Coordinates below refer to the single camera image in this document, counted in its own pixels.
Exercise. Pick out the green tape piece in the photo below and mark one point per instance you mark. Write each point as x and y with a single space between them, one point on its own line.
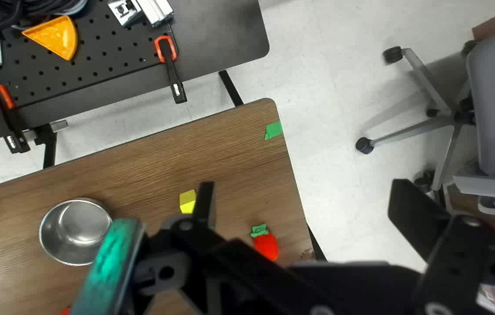
273 131

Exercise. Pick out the grey office chair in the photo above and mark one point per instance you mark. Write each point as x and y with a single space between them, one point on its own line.
494 106

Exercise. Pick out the teal round blurry part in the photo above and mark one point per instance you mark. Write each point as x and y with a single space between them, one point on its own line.
109 269

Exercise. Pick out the orange triangular plastic piece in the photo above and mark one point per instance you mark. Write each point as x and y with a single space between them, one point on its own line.
56 36

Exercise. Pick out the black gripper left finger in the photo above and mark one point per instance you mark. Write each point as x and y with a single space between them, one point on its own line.
200 251

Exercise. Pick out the orange carrot plush toy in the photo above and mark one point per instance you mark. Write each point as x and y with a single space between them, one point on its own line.
266 246

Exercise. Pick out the black perforated board table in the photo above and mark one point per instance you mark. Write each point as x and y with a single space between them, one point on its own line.
107 64

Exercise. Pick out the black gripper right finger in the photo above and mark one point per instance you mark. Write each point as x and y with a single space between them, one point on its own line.
462 264

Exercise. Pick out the white silver mounting bracket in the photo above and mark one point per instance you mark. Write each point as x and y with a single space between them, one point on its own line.
139 12

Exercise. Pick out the silver metal bowl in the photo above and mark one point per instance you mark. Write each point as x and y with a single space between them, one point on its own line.
74 234

